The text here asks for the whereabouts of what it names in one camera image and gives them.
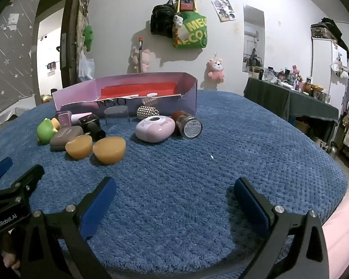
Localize orange half-round block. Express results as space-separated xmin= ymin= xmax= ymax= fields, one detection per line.
xmin=92 ymin=136 xmax=127 ymax=165
xmin=65 ymin=134 xmax=94 ymax=160

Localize brown rounded case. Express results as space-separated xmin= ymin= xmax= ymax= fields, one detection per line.
xmin=49 ymin=126 xmax=85 ymax=152

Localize black nail polish bottle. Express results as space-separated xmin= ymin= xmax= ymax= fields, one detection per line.
xmin=77 ymin=114 xmax=107 ymax=141

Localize purple cardboard box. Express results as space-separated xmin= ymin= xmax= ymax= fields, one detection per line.
xmin=52 ymin=72 xmax=198 ymax=114

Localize blue fleece blanket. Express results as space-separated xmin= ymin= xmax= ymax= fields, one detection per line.
xmin=0 ymin=90 xmax=349 ymax=279

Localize black backpack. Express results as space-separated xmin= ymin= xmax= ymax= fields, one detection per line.
xmin=150 ymin=0 xmax=176 ymax=39

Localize pale pink plush toy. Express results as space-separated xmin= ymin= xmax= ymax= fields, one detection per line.
xmin=129 ymin=46 xmax=151 ymax=73

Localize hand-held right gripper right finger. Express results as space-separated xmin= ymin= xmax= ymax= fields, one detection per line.
xmin=233 ymin=177 xmax=330 ymax=279

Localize green plush toy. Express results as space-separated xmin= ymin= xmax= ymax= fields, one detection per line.
xmin=83 ymin=25 xmax=94 ymax=53

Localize table with dark green cloth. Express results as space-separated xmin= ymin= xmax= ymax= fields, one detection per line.
xmin=244 ymin=77 xmax=339 ymax=140

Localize green tote bag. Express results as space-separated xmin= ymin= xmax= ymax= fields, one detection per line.
xmin=172 ymin=11 xmax=208 ymax=49

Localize white cabinet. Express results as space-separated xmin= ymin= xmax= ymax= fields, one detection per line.
xmin=310 ymin=23 xmax=349 ymax=99

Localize purple nail polish bottle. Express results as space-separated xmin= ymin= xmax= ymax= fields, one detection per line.
xmin=55 ymin=110 xmax=93 ymax=128

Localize star-printed curtain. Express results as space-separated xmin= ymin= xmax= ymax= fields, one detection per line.
xmin=0 ymin=0 xmax=48 ymax=120

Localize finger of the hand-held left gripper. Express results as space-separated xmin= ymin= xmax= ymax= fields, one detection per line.
xmin=0 ymin=164 xmax=45 ymax=207
xmin=0 ymin=157 xmax=13 ymax=182

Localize small white plush toy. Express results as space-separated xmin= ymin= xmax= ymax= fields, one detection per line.
xmin=172 ymin=14 xmax=184 ymax=31

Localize photo wall poster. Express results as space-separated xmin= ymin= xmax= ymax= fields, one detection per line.
xmin=211 ymin=0 xmax=237 ymax=23

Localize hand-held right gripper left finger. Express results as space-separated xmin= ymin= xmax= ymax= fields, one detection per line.
xmin=20 ymin=176 xmax=117 ymax=279

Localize clutter of bottles and jars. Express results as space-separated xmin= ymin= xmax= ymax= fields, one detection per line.
xmin=250 ymin=65 xmax=332 ymax=103

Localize clear plastic cup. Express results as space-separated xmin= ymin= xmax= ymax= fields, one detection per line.
xmin=104 ymin=106 xmax=131 ymax=126

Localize dark red jar silver lid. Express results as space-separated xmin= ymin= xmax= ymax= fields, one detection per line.
xmin=171 ymin=110 xmax=203 ymax=139

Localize wall mirror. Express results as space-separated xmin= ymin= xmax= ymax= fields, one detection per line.
xmin=242 ymin=4 xmax=265 ymax=73

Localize dark bags on cabinet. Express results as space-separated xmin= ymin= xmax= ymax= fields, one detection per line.
xmin=311 ymin=17 xmax=345 ymax=43

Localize pink cloth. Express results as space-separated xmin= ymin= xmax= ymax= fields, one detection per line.
xmin=321 ymin=188 xmax=349 ymax=279

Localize clear plastic bag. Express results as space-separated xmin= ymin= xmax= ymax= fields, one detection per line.
xmin=78 ymin=52 xmax=95 ymax=80

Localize person's left hand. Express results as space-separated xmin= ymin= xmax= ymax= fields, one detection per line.
xmin=0 ymin=234 xmax=21 ymax=270

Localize orange-tipped stick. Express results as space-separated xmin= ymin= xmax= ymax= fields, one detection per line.
xmin=138 ymin=37 xmax=144 ymax=73

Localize pink oval case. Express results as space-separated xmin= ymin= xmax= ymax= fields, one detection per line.
xmin=134 ymin=115 xmax=176 ymax=143

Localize dark wooden door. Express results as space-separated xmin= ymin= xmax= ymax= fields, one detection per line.
xmin=60 ymin=0 xmax=89 ymax=89

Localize yellow red pouch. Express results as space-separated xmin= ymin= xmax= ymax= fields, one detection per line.
xmin=177 ymin=0 xmax=198 ymax=13

